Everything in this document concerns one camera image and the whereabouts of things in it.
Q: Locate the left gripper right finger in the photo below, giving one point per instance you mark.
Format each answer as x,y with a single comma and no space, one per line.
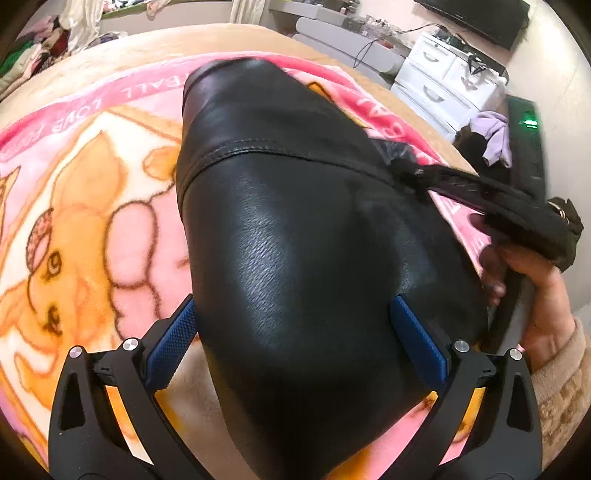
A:
505,441

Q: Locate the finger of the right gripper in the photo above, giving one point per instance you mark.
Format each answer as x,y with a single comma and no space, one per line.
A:
480,194

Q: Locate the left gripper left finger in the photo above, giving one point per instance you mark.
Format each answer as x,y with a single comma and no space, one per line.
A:
85,440

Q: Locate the black leather jacket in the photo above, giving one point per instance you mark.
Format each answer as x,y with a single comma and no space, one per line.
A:
299,238

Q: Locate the right forearm beige sleeve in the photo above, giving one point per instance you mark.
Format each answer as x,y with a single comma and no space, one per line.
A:
562,389

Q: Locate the pile of folded clothes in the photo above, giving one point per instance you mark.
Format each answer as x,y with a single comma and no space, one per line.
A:
36,46

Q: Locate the purple garment on chair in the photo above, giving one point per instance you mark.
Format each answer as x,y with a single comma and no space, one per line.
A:
494,128

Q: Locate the white drawer chest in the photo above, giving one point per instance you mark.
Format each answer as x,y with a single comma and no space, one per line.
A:
445,86

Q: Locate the pink cartoon cat blanket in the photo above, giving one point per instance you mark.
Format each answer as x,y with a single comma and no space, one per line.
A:
91,243

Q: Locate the grey dressing table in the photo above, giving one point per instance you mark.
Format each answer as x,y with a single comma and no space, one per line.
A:
376,55

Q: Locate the white curtain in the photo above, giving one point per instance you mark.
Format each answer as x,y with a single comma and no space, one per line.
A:
247,11
81,18

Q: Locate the left white curtain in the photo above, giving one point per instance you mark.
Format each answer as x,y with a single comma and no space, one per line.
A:
81,18

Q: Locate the black wall television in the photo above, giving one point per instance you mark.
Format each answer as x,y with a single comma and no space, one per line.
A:
499,21

